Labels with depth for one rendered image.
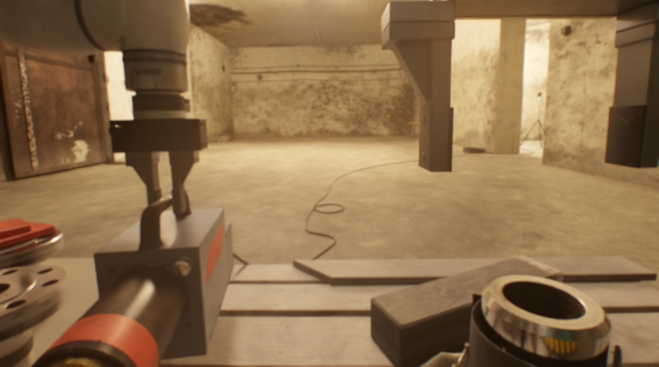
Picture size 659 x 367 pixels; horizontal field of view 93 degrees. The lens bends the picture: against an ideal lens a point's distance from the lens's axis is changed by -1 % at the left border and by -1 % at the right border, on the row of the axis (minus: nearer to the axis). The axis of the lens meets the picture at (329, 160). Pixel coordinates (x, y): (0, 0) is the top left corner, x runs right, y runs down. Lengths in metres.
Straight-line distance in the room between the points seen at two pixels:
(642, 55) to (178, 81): 0.51
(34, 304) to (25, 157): 4.00
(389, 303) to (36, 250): 0.95
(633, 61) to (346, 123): 10.52
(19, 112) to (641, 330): 4.91
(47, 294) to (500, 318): 0.79
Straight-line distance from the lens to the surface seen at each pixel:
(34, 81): 4.96
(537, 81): 9.09
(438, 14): 0.22
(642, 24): 0.29
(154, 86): 0.53
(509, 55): 5.86
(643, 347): 0.91
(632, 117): 0.28
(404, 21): 0.21
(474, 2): 0.23
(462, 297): 0.73
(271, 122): 10.96
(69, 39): 0.62
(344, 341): 0.73
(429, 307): 0.68
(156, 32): 0.54
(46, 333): 1.26
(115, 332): 0.40
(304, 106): 10.80
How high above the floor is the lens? 0.58
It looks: 7 degrees down
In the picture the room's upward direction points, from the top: 1 degrees counter-clockwise
